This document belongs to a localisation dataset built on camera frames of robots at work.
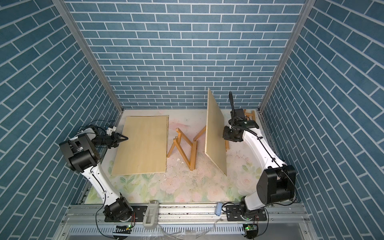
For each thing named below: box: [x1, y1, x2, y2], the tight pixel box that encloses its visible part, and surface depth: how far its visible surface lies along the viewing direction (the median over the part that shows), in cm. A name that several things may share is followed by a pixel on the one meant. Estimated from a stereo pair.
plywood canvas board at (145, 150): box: [111, 115, 169, 176], surface depth 96 cm
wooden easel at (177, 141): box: [167, 127, 197, 171], surface depth 88 cm
